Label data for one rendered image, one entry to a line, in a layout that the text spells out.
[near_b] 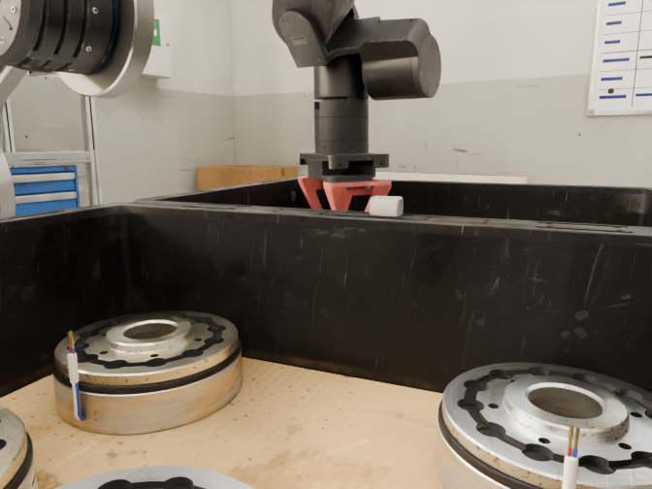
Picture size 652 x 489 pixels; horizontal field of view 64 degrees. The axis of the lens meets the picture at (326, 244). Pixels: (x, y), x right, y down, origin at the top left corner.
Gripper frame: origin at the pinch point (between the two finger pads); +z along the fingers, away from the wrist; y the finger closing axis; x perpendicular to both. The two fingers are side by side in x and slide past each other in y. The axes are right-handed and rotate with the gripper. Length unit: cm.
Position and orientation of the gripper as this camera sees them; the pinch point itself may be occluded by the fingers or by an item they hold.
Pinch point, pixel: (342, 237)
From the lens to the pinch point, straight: 57.8
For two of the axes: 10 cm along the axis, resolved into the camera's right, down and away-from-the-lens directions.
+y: -3.5, -1.8, 9.2
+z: 0.1, 9.8, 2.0
